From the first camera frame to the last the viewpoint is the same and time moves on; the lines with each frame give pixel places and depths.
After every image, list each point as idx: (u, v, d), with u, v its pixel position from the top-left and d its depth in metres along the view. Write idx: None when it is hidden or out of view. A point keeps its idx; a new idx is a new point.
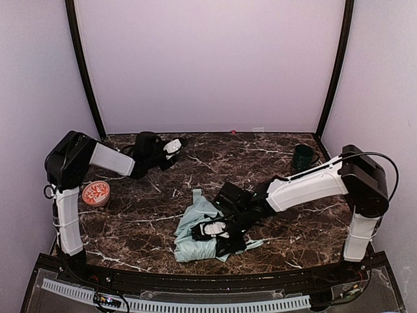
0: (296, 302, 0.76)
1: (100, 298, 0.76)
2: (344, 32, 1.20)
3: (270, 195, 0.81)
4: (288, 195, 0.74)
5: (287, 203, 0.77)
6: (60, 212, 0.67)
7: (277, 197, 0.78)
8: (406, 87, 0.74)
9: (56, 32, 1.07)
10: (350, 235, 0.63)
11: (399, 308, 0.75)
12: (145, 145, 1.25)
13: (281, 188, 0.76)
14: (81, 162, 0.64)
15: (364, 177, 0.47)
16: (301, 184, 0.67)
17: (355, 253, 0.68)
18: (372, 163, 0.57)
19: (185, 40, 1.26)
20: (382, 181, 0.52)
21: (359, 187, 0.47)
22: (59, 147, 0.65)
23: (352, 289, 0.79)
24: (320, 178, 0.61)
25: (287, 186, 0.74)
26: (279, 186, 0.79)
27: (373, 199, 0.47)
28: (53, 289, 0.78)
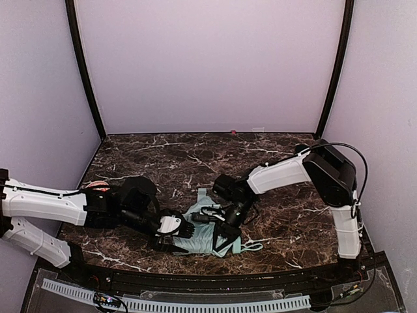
0: (296, 302, 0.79)
1: (100, 298, 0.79)
2: (344, 31, 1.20)
3: (249, 177, 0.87)
4: (264, 179, 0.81)
5: (263, 186, 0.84)
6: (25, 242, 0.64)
7: (255, 180, 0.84)
8: (407, 87, 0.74)
9: (56, 32, 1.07)
10: (335, 229, 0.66)
11: (399, 308, 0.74)
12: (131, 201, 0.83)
13: (260, 171, 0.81)
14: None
15: (325, 166, 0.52)
16: (273, 168, 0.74)
17: (345, 248, 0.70)
18: (341, 158, 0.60)
19: (185, 40, 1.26)
20: (347, 173, 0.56)
21: (318, 174, 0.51)
22: None
23: (352, 289, 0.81)
24: (288, 165, 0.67)
25: (262, 169, 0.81)
26: (258, 170, 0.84)
27: (333, 187, 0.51)
28: (53, 289, 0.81)
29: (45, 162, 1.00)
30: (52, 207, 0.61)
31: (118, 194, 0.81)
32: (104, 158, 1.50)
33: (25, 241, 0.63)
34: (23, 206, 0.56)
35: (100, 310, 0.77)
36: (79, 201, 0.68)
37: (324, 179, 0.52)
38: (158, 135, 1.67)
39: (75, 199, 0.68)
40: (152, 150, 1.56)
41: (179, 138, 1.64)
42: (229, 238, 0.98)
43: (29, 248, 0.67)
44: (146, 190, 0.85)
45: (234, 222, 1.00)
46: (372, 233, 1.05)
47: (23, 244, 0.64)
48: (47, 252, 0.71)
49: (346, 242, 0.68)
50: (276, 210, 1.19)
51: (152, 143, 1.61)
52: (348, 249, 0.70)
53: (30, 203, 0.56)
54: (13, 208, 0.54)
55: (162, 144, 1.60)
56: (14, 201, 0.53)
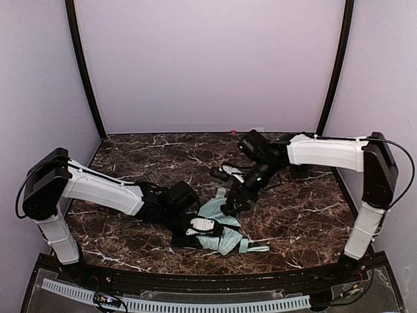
0: (296, 302, 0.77)
1: (100, 298, 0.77)
2: (344, 31, 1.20)
3: (291, 144, 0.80)
4: (306, 151, 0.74)
5: (301, 158, 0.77)
6: (49, 233, 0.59)
7: (296, 150, 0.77)
8: (407, 87, 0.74)
9: (56, 32, 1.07)
10: (356, 227, 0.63)
11: (399, 308, 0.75)
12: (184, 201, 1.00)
13: (307, 144, 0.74)
14: (45, 198, 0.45)
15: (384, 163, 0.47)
16: (324, 144, 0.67)
17: (354, 246, 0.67)
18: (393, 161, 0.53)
19: (185, 40, 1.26)
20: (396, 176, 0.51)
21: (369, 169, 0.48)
22: (38, 167, 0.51)
23: (352, 289, 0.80)
24: (344, 147, 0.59)
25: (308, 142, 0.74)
26: (305, 141, 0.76)
27: (380, 187, 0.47)
28: (53, 289, 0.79)
29: None
30: (111, 192, 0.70)
31: (168, 195, 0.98)
32: (104, 158, 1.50)
33: (50, 231, 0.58)
34: (86, 188, 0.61)
35: (100, 310, 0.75)
36: (137, 192, 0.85)
37: (375, 177, 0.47)
38: (158, 135, 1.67)
39: (133, 190, 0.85)
40: (152, 150, 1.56)
41: (179, 138, 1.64)
42: (236, 237, 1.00)
43: (49, 237, 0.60)
44: (193, 195, 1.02)
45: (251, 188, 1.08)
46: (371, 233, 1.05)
47: (48, 233, 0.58)
48: (67, 245, 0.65)
49: (356, 242, 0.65)
50: (276, 210, 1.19)
51: (152, 143, 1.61)
52: (353, 248, 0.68)
53: (91, 185, 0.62)
54: (75, 188, 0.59)
55: (162, 144, 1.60)
56: (82, 182, 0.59)
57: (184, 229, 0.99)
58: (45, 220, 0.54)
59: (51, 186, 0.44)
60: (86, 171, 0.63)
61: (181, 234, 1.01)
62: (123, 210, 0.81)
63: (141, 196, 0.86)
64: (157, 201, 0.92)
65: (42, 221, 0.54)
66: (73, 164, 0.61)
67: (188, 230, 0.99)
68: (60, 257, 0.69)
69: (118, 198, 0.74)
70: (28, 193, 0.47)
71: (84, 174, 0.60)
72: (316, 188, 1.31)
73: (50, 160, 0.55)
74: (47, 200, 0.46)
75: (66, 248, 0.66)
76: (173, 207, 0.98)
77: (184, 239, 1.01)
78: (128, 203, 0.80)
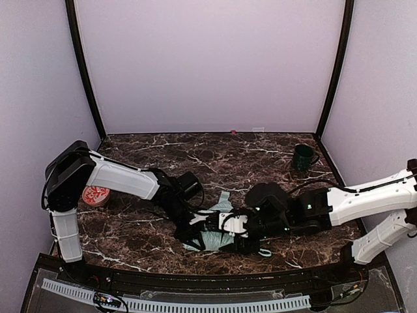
0: (296, 302, 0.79)
1: (100, 298, 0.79)
2: (344, 32, 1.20)
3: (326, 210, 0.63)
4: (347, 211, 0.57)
5: (345, 220, 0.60)
6: (60, 229, 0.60)
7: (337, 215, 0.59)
8: (407, 87, 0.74)
9: (56, 32, 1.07)
10: (377, 239, 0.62)
11: (399, 308, 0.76)
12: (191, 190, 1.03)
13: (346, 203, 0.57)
14: (70, 186, 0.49)
15: None
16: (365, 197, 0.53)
17: (371, 253, 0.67)
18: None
19: (185, 40, 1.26)
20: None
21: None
22: (60, 160, 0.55)
23: (352, 289, 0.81)
24: (388, 194, 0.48)
25: (348, 201, 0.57)
26: (341, 199, 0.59)
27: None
28: (53, 289, 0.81)
29: (45, 163, 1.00)
30: (129, 178, 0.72)
31: (179, 182, 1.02)
32: None
33: (61, 227, 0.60)
34: (109, 175, 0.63)
35: (100, 310, 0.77)
36: (150, 176, 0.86)
37: None
38: (158, 135, 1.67)
39: (148, 175, 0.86)
40: (152, 150, 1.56)
41: (179, 138, 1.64)
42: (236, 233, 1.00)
43: (60, 233, 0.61)
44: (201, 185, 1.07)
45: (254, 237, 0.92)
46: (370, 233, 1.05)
47: (60, 227, 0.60)
48: (73, 242, 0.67)
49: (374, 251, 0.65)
50: None
51: (152, 143, 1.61)
52: (369, 254, 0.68)
53: (112, 173, 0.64)
54: (98, 177, 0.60)
55: (162, 144, 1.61)
56: (105, 169, 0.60)
57: (187, 218, 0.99)
58: (67, 212, 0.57)
59: (77, 175, 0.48)
60: (108, 159, 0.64)
61: (184, 225, 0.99)
62: (139, 193, 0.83)
63: (157, 180, 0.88)
64: (170, 184, 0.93)
65: (62, 214, 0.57)
66: (94, 153, 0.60)
67: (190, 221, 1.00)
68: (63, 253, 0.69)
69: (136, 184, 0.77)
70: (54, 184, 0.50)
71: (105, 162, 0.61)
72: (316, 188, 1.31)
73: (71, 150, 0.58)
74: (73, 187, 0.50)
75: (72, 245, 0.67)
76: (182, 195, 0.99)
77: (185, 233, 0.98)
78: (144, 188, 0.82)
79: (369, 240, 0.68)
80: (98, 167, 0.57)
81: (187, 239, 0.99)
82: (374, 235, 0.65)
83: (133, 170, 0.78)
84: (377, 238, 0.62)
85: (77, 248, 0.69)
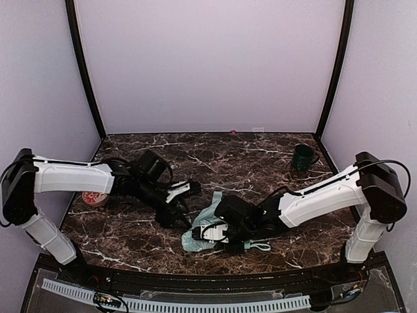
0: (296, 302, 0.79)
1: (100, 298, 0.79)
2: (344, 32, 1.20)
3: (283, 213, 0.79)
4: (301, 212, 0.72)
5: (300, 218, 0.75)
6: (39, 237, 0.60)
7: (290, 214, 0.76)
8: (407, 88, 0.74)
9: (56, 32, 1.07)
10: (357, 238, 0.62)
11: (399, 308, 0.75)
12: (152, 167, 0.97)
13: (296, 205, 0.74)
14: (22, 197, 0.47)
15: (386, 187, 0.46)
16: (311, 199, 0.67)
17: (358, 253, 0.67)
18: (386, 167, 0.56)
19: (185, 40, 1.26)
20: (399, 185, 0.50)
21: (374, 195, 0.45)
22: (8, 171, 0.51)
23: (352, 289, 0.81)
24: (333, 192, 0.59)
25: (298, 201, 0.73)
26: (292, 202, 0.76)
27: (392, 207, 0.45)
28: (53, 289, 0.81)
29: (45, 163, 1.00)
30: (79, 177, 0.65)
31: (138, 165, 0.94)
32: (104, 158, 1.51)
33: (40, 234, 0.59)
34: (58, 177, 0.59)
35: (100, 310, 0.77)
36: (104, 169, 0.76)
37: (381, 202, 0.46)
38: (158, 135, 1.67)
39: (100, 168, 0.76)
40: (152, 150, 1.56)
41: (179, 138, 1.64)
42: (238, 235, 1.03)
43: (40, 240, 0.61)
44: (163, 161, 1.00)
45: (234, 242, 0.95)
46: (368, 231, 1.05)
47: (36, 234, 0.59)
48: (61, 244, 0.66)
49: (361, 250, 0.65)
50: None
51: (152, 143, 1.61)
52: (355, 255, 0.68)
53: (57, 173, 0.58)
54: (45, 180, 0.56)
55: (162, 144, 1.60)
56: (50, 172, 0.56)
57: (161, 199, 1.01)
58: (30, 222, 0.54)
59: (22, 182, 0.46)
60: (53, 161, 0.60)
61: (161, 206, 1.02)
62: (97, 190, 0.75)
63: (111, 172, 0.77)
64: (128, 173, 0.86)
65: (27, 224, 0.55)
66: (37, 158, 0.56)
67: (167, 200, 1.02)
68: (58, 257, 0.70)
69: (88, 180, 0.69)
70: (3, 198, 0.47)
71: (50, 165, 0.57)
72: None
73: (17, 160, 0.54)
74: (27, 197, 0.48)
75: (59, 249, 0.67)
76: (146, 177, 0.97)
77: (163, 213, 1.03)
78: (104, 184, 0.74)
79: (350, 240, 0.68)
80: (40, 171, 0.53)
81: (169, 223, 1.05)
82: (353, 234, 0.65)
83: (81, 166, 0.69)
84: (357, 237, 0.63)
85: (64, 252, 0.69)
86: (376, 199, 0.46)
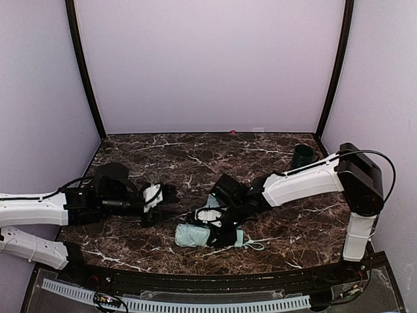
0: (296, 302, 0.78)
1: (100, 298, 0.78)
2: (344, 32, 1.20)
3: (265, 190, 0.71)
4: (284, 191, 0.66)
5: (281, 198, 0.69)
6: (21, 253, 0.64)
7: (273, 192, 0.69)
8: (407, 88, 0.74)
9: (56, 32, 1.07)
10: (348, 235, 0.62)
11: (399, 308, 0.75)
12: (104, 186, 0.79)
13: (278, 184, 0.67)
14: None
15: (362, 176, 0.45)
16: (294, 178, 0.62)
17: (354, 252, 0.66)
18: (367, 161, 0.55)
19: (185, 39, 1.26)
20: (376, 179, 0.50)
21: (356, 181, 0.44)
22: None
23: (352, 289, 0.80)
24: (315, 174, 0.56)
25: (281, 181, 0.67)
26: (274, 181, 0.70)
27: (368, 197, 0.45)
28: (53, 289, 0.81)
29: (45, 163, 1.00)
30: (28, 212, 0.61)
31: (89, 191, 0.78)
32: (104, 158, 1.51)
33: (21, 251, 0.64)
34: (5, 214, 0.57)
35: (100, 310, 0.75)
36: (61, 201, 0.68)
37: (358, 190, 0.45)
38: (158, 135, 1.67)
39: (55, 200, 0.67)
40: (152, 150, 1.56)
41: (180, 138, 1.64)
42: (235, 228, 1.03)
43: (23, 255, 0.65)
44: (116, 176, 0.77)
45: (227, 226, 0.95)
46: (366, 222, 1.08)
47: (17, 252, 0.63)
48: (46, 255, 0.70)
49: (356, 248, 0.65)
50: (276, 210, 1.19)
51: (152, 143, 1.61)
52: (351, 253, 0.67)
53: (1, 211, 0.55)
54: None
55: (162, 144, 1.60)
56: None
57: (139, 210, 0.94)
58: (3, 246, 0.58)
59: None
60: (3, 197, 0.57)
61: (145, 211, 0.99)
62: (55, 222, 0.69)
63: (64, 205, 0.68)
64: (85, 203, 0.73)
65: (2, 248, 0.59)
66: None
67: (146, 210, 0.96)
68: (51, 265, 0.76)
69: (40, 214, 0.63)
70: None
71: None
72: None
73: None
74: None
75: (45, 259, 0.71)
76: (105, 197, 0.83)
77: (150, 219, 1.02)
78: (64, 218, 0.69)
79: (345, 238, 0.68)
80: None
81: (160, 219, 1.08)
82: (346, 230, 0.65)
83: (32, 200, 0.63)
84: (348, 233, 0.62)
85: (51, 260, 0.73)
86: (352, 188, 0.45)
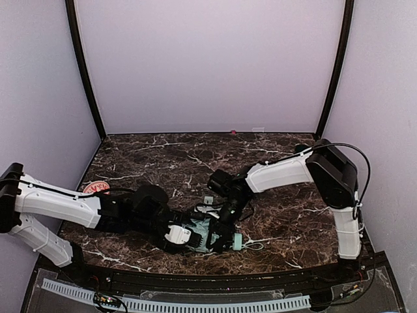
0: (296, 302, 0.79)
1: (100, 298, 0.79)
2: (344, 32, 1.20)
3: (248, 175, 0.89)
4: (264, 177, 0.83)
5: (262, 183, 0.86)
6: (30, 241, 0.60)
7: (254, 178, 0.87)
8: (407, 88, 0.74)
9: (56, 32, 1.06)
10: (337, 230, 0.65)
11: (399, 308, 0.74)
12: (141, 203, 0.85)
13: (260, 170, 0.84)
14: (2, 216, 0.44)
15: (330, 169, 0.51)
16: (273, 167, 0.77)
17: (350, 250, 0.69)
18: (343, 158, 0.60)
19: (185, 39, 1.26)
20: (348, 173, 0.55)
21: (324, 173, 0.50)
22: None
23: (352, 289, 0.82)
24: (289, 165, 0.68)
25: (263, 168, 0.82)
26: (258, 168, 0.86)
27: (336, 190, 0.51)
28: (53, 289, 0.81)
29: (45, 163, 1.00)
30: (66, 209, 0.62)
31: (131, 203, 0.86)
32: (104, 158, 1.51)
33: (32, 239, 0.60)
34: (38, 203, 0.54)
35: (100, 310, 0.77)
36: (94, 204, 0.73)
37: (326, 182, 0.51)
38: (158, 135, 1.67)
39: (88, 202, 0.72)
40: (152, 150, 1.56)
41: (180, 138, 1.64)
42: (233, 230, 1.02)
43: (31, 244, 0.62)
44: (158, 197, 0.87)
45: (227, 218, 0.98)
46: (365, 222, 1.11)
47: (27, 240, 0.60)
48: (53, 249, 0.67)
49: (352, 244, 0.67)
50: (276, 210, 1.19)
51: (152, 143, 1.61)
52: (346, 249, 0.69)
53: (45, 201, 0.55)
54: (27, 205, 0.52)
55: (162, 144, 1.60)
56: (31, 198, 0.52)
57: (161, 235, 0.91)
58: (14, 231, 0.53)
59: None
60: (41, 186, 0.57)
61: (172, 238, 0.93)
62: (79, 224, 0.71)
63: (98, 209, 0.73)
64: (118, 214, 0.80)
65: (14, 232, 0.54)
66: (25, 178, 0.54)
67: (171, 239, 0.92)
68: (53, 261, 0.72)
69: (73, 214, 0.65)
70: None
71: (36, 190, 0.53)
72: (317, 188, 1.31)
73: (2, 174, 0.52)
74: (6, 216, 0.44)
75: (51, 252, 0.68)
76: (137, 213, 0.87)
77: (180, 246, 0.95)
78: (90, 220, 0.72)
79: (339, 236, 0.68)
80: (23, 195, 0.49)
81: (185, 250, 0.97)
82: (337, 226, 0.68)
83: (68, 196, 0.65)
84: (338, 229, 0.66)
85: (55, 254, 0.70)
86: (322, 179, 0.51)
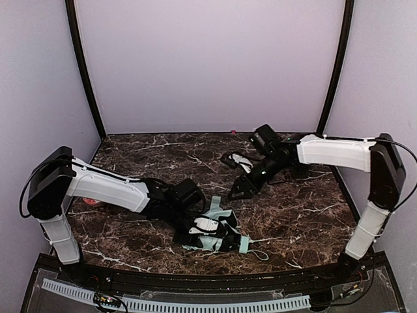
0: (296, 302, 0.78)
1: (100, 298, 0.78)
2: (344, 32, 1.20)
3: (301, 143, 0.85)
4: (316, 150, 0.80)
5: (311, 156, 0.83)
6: (53, 234, 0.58)
7: (306, 149, 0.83)
8: (407, 88, 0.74)
9: (57, 31, 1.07)
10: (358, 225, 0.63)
11: (399, 308, 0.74)
12: (185, 193, 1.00)
13: (315, 143, 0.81)
14: (53, 197, 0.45)
15: (389, 163, 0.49)
16: (332, 145, 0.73)
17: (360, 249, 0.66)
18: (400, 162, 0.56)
19: (185, 38, 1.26)
20: (401, 177, 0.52)
21: (383, 165, 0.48)
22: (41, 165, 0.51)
23: (352, 289, 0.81)
24: (353, 146, 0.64)
25: (319, 141, 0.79)
26: (313, 140, 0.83)
27: (386, 188, 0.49)
28: (53, 289, 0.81)
29: None
30: (114, 190, 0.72)
31: (175, 191, 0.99)
32: (104, 158, 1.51)
33: (57, 232, 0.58)
34: (92, 184, 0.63)
35: (100, 310, 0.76)
36: (142, 188, 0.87)
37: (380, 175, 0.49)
38: (158, 135, 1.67)
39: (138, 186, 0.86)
40: (152, 150, 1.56)
41: (179, 138, 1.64)
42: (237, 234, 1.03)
43: (52, 237, 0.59)
44: (199, 193, 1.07)
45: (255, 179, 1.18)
46: None
47: (53, 233, 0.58)
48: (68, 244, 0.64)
49: (363, 245, 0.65)
50: (276, 210, 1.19)
51: (152, 143, 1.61)
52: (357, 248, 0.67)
53: (95, 183, 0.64)
54: (80, 186, 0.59)
55: (162, 144, 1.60)
56: (86, 179, 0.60)
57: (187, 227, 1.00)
58: (50, 219, 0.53)
59: (53, 188, 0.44)
60: (90, 169, 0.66)
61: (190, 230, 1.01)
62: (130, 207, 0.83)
63: (147, 193, 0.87)
64: (162, 197, 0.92)
65: (46, 220, 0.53)
66: (77, 162, 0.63)
67: (190, 230, 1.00)
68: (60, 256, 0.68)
69: (121, 196, 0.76)
70: (32, 192, 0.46)
71: (88, 172, 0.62)
72: (316, 188, 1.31)
73: (53, 157, 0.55)
74: (55, 197, 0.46)
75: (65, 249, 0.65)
76: (177, 203, 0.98)
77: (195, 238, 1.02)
78: (134, 201, 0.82)
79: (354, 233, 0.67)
80: (78, 177, 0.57)
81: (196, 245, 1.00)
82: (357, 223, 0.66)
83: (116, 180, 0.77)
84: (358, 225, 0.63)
85: (69, 252, 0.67)
86: (378, 172, 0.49)
